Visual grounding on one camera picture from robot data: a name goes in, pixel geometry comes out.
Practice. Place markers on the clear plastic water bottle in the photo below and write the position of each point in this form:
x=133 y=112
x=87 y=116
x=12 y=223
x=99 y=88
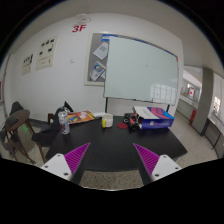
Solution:
x=64 y=123

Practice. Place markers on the wall poster left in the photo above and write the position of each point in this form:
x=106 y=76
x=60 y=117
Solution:
x=27 y=62

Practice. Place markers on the wall poster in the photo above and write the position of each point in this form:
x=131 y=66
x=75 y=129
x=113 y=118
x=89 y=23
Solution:
x=27 y=62
x=46 y=53

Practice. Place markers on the large whiteboard on stand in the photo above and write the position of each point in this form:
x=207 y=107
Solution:
x=140 y=71

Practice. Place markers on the wall poster right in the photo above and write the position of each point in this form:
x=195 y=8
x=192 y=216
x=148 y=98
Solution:
x=46 y=53

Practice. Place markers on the colourful orange book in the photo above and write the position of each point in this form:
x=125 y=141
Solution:
x=80 y=117

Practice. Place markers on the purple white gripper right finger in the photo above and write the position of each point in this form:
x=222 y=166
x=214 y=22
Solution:
x=156 y=166

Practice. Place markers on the grey notice board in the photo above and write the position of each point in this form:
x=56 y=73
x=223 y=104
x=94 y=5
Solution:
x=97 y=56

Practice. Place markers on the red round coaster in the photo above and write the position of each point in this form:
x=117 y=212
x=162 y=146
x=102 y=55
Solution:
x=122 y=125

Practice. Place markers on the red 3F wall sign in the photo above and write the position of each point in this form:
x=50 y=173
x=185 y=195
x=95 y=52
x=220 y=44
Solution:
x=78 y=28

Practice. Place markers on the black table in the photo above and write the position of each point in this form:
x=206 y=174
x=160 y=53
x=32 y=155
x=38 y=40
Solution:
x=112 y=149

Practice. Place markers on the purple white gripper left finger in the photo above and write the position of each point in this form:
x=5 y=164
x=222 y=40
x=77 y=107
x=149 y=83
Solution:
x=65 y=166

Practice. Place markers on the white mug yellow handle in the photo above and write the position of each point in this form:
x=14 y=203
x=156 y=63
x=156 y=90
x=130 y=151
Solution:
x=107 y=120

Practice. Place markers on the dark chair with black bag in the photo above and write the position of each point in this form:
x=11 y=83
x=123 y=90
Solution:
x=45 y=137

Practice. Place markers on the black red gadget on table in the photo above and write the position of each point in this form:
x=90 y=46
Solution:
x=131 y=119

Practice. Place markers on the blue white cardboard box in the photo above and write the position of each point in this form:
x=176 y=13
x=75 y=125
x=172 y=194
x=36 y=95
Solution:
x=153 y=117

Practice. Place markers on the round brown side table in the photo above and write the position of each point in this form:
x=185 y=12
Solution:
x=13 y=122

